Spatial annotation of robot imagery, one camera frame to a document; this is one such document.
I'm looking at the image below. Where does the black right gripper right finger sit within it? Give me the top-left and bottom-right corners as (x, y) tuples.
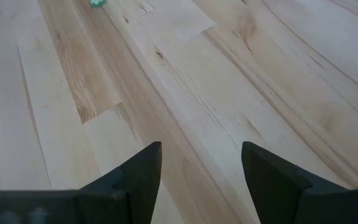
(242, 141), (358, 224)

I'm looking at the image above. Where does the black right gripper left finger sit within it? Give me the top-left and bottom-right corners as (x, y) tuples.
(76, 141), (163, 224)

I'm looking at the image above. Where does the teal pill bottle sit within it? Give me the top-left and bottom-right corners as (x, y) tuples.
(89, 0), (108, 9)

